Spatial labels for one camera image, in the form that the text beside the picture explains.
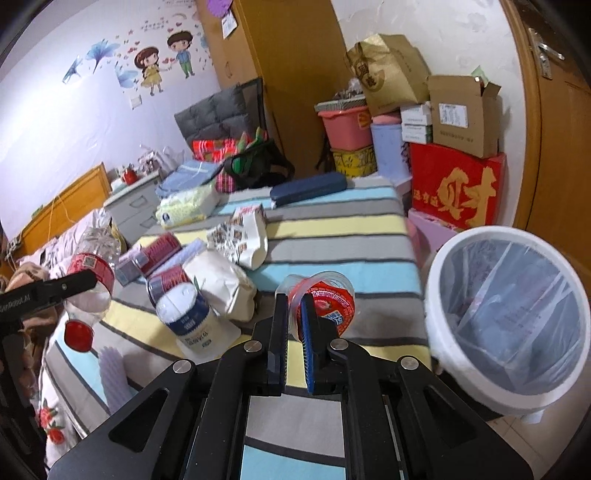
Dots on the cartoon couple wall sticker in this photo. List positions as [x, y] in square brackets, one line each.
[152, 64]

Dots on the red plaid cloth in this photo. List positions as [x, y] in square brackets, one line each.
[217, 151]

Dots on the silver door handle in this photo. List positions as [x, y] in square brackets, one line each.
[544, 54]

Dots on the clear plastic bottle red label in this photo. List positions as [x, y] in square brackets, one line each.
[92, 266]

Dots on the folded blue cloth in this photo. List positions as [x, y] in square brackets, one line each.
[189, 175]

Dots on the brown paper bag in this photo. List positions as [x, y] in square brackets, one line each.
[391, 71]

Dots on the lilac cylindrical container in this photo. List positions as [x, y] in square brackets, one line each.
[390, 149]

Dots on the purple white box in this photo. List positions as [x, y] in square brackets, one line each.
[130, 267]

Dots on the wooden wardrobe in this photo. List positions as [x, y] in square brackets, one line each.
[297, 48]

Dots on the black bag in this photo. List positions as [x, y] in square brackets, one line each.
[260, 165]

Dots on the patterned white crumpled wrapper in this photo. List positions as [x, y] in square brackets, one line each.
[245, 246]

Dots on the grey padded cushion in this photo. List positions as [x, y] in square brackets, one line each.
[225, 115]

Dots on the red gift box gold character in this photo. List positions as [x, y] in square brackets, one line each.
[454, 187]

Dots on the navy glasses case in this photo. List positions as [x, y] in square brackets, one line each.
[308, 188]

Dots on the yellow printed box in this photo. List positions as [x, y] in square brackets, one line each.
[355, 163]

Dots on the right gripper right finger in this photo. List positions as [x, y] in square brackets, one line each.
[317, 334]

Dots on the white round trash bin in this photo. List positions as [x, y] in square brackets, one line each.
[508, 318]

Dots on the wooden door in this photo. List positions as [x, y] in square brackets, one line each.
[554, 200]

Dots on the grey drawer cabinet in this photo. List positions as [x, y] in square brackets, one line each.
[133, 208]

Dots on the wooden bed headboard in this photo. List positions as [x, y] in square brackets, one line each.
[85, 194]

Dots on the white blue yogurt cup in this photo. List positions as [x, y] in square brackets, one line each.
[200, 333]

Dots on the red milk can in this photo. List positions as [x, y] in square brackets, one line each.
[161, 283]
[149, 258]

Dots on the yellow tissue pack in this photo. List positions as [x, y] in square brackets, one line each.
[187, 206]

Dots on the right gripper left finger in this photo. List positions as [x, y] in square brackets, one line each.
[276, 363]

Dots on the stacked white small boxes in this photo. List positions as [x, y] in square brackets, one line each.
[417, 123]

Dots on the strawberry milk carton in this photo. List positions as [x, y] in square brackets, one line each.
[248, 214]

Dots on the striped table cloth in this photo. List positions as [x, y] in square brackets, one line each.
[360, 232]

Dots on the brown cardboard box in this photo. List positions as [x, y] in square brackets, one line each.
[465, 114]

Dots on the white foam fruit net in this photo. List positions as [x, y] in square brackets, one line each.
[113, 379]

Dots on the pink plastic bin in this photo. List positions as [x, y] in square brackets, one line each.
[348, 129]

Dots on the pink floral box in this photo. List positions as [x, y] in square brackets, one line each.
[428, 234]

